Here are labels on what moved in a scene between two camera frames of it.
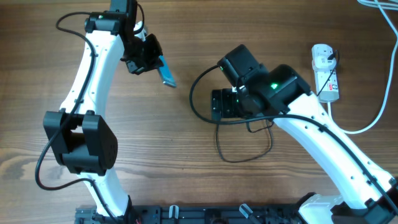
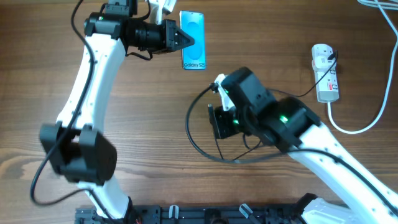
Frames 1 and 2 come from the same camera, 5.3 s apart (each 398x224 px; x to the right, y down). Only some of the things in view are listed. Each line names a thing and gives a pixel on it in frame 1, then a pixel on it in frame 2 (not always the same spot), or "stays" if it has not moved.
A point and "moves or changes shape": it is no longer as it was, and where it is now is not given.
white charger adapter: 320,53 stays
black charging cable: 332,55 moves or changes shape
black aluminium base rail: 195,214 stays
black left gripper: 152,62 -> 169,31
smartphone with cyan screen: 166,76 -> 193,23
